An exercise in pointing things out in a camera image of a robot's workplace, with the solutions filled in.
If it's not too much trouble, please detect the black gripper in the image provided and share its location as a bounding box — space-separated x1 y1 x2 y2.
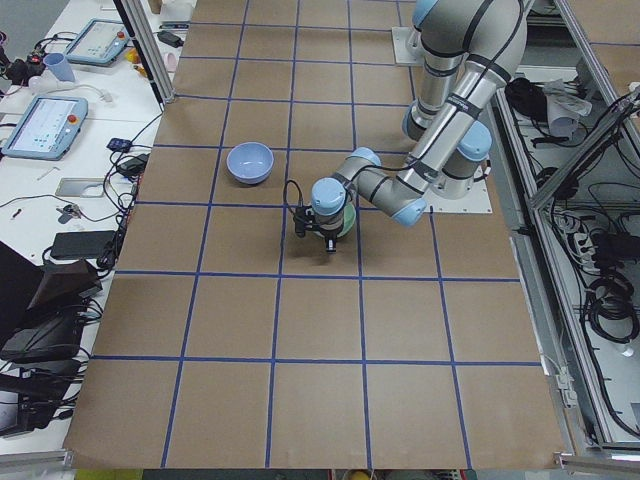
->
319 228 341 253

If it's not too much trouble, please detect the green ceramic bowl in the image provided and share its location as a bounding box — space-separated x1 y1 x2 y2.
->
311 201 356 238

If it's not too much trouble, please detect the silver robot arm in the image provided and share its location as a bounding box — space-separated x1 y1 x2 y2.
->
291 1 528 253

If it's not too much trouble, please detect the blue ceramic bowl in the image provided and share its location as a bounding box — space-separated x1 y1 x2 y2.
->
226 142 274 185

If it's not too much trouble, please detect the black power adapter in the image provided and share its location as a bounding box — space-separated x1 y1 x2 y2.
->
116 154 149 179

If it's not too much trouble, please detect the white phone case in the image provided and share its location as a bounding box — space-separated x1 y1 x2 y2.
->
55 178 104 198

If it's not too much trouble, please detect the far teach pendant tablet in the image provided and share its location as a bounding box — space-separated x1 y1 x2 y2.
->
64 19 130 67

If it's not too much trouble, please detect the teach pendant tablet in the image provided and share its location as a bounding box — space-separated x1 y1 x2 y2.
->
64 19 130 67
1 95 89 161

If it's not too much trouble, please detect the near teach pendant tablet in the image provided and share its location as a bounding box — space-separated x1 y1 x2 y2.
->
1 95 89 161

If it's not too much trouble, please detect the blue plastic cup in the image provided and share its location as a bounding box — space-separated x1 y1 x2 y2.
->
43 52 75 82

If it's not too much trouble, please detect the black camera cable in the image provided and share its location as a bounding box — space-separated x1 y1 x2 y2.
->
283 179 307 210

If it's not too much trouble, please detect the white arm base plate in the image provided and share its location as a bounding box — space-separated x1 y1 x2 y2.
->
391 26 431 66
423 166 493 214

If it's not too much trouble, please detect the aluminium frame post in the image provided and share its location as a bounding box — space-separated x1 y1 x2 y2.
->
113 0 175 106

